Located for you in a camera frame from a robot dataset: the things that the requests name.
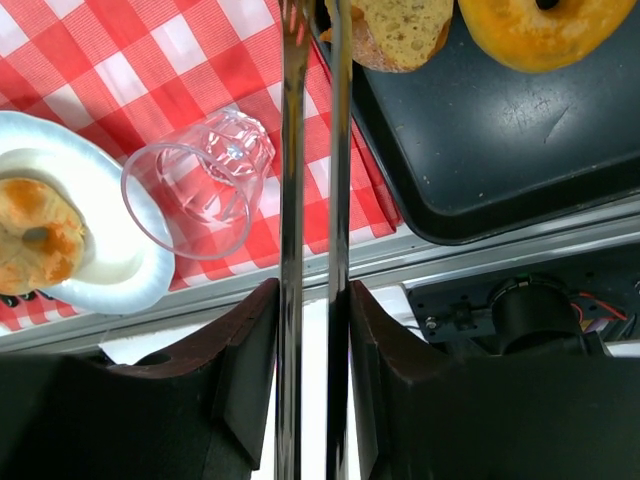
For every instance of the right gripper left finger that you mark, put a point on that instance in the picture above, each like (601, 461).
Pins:
(196, 409)

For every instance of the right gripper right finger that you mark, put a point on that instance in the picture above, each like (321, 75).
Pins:
(421, 414)

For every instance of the round bagel bread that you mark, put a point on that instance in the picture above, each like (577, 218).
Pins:
(42, 237)

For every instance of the sliced bread roll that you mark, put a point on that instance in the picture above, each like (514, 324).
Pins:
(398, 36)

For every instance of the white paper plate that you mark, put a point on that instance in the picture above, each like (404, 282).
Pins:
(123, 271)

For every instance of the clear plastic cup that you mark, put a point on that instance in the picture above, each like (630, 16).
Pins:
(195, 191)

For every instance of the black baking tray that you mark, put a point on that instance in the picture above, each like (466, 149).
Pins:
(471, 149)

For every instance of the orange glazed bagel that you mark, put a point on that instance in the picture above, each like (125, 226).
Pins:
(527, 38)

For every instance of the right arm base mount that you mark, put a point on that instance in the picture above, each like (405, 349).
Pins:
(535, 306)

